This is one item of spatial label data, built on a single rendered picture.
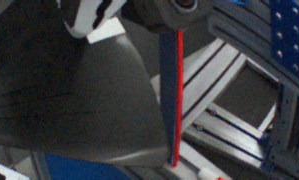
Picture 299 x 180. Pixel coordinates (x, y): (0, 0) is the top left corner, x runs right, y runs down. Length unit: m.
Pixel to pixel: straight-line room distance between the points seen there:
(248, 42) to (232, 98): 0.62
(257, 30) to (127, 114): 0.65
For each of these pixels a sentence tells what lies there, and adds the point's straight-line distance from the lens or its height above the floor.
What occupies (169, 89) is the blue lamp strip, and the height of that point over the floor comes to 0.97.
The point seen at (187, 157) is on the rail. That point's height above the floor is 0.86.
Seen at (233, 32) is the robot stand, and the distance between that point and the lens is 1.43.
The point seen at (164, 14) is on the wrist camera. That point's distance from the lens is 0.62.
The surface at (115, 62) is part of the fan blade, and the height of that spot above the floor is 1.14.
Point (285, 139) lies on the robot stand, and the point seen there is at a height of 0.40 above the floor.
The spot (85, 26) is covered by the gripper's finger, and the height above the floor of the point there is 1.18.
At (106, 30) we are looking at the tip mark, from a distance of 0.79.
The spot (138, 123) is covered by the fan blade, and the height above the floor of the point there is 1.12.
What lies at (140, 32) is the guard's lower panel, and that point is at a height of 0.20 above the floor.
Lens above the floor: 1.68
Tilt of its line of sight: 46 degrees down
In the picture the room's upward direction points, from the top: straight up
